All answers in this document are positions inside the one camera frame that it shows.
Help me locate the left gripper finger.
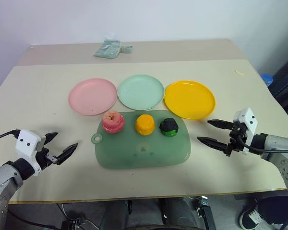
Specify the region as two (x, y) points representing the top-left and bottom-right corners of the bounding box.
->
(44, 132), (59, 146)
(55, 142), (79, 166)

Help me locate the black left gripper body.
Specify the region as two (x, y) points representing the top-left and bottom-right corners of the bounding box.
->
(35, 144), (59, 170)

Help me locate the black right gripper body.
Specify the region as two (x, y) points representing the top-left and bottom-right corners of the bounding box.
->
(226, 123), (247, 158)

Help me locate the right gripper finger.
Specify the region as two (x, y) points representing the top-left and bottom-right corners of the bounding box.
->
(196, 136), (229, 154)
(207, 119), (235, 131)

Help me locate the yellow plate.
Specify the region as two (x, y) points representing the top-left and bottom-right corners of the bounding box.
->
(164, 80), (216, 120)

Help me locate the dark green toy vegetable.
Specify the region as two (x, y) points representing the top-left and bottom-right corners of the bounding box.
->
(159, 117), (179, 138)

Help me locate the pink plate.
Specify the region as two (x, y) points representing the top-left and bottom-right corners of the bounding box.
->
(68, 78), (118, 116)

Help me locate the orange toy fruit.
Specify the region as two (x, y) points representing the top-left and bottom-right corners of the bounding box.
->
(134, 114), (156, 137)

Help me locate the mint green plate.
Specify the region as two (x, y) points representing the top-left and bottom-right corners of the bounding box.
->
(117, 74), (165, 111)

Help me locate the red toy apple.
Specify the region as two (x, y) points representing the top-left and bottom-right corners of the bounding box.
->
(101, 111), (125, 134)

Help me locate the blue round container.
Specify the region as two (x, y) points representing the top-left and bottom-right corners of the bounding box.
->
(261, 73), (276, 87)

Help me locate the green silicone mat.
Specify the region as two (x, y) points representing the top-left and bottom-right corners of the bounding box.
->
(91, 110), (192, 170)

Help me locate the small black box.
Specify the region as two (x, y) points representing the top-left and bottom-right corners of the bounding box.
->
(61, 217), (86, 230)

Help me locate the black case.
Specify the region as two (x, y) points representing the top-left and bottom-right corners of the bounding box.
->
(270, 51), (288, 114)

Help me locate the black and white sneaker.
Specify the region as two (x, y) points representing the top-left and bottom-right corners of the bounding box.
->
(238, 202), (273, 230)

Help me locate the dark trouser leg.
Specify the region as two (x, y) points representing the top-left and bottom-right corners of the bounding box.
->
(255, 195), (288, 227)

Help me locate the teal plastic pouch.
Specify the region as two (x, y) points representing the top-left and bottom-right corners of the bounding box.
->
(93, 39), (122, 59)

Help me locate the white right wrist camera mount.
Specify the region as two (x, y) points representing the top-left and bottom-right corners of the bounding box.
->
(232, 107), (259, 154)

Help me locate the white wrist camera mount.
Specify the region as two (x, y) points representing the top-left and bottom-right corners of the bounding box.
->
(232, 107), (259, 154)
(15, 129), (47, 177)

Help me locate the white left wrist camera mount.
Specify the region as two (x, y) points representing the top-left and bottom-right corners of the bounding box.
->
(15, 129), (47, 177)

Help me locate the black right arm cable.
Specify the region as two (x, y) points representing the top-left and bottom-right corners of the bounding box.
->
(239, 135), (288, 155)

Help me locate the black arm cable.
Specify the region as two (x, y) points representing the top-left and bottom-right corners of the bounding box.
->
(239, 135), (288, 155)
(0, 129), (21, 145)

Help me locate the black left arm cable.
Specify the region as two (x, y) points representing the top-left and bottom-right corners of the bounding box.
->
(0, 129), (21, 145)

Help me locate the black floor cable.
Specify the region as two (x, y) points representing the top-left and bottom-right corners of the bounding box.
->
(8, 209), (63, 230)

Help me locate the black metal bracket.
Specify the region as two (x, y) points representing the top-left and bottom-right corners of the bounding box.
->
(195, 195), (217, 230)

